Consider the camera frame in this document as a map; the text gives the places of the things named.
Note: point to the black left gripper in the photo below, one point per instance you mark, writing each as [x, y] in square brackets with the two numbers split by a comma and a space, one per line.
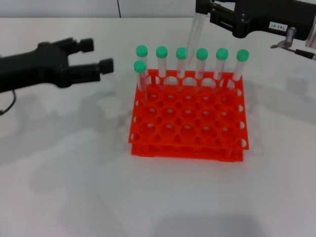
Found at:
[29, 69]

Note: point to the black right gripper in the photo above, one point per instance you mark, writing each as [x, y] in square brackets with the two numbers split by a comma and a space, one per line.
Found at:
[259, 14]

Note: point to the clear test tube green cap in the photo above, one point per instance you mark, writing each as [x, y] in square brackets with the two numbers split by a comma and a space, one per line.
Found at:
[161, 51]
[139, 66]
[222, 53]
[195, 34]
[142, 50]
[180, 53]
[242, 55]
[201, 53]

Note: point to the orange test tube rack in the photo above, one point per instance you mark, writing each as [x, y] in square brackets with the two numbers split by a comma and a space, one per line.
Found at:
[187, 116]

